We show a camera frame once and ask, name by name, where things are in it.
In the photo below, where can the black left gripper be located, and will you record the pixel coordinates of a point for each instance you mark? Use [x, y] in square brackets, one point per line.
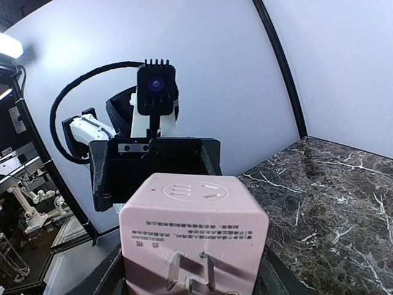
[119, 166]

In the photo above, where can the pink cube socket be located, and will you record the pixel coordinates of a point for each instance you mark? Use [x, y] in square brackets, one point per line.
[192, 234]

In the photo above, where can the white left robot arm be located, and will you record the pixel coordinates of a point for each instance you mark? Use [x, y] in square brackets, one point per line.
[80, 130]

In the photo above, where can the ceiling light panel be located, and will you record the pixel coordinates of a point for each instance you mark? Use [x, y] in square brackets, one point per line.
[10, 47]

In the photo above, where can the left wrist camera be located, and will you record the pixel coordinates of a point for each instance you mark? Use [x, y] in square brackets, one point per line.
[156, 101]

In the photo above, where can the left black frame post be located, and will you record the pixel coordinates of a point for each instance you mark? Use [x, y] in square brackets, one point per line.
[45, 156]

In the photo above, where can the black frame post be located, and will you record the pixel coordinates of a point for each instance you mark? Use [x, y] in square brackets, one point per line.
[283, 66]
[45, 156]

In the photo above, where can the right black frame post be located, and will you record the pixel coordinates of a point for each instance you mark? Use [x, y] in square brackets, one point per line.
[283, 66]

